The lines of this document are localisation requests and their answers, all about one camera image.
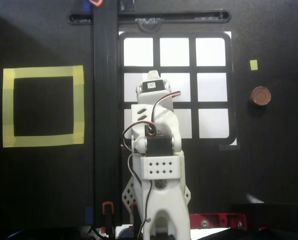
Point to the small yellow tape piece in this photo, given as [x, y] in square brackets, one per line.
[253, 65]

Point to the blue tape piece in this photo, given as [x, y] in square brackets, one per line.
[89, 215]
[86, 5]

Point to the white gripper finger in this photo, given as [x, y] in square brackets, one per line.
[154, 74]

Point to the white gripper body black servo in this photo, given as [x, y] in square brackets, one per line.
[152, 99]

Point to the yellow tape square outline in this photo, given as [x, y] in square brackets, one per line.
[44, 72]

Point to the black slotted bar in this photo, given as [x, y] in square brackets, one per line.
[183, 17]

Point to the brown wooden cylinder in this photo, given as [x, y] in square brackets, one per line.
[260, 96]

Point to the black white grid mat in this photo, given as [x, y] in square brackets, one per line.
[175, 52]

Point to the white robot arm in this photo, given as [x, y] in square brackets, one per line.
[163, 195]

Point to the red bracket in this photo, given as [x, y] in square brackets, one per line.
[218, 221]

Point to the orange black clamp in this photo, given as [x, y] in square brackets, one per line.
[108, 212]
[133, 208]

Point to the black grooved rail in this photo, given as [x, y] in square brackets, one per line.
[106, 100]

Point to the white perforated base plate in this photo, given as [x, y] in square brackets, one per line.
[128, 196]

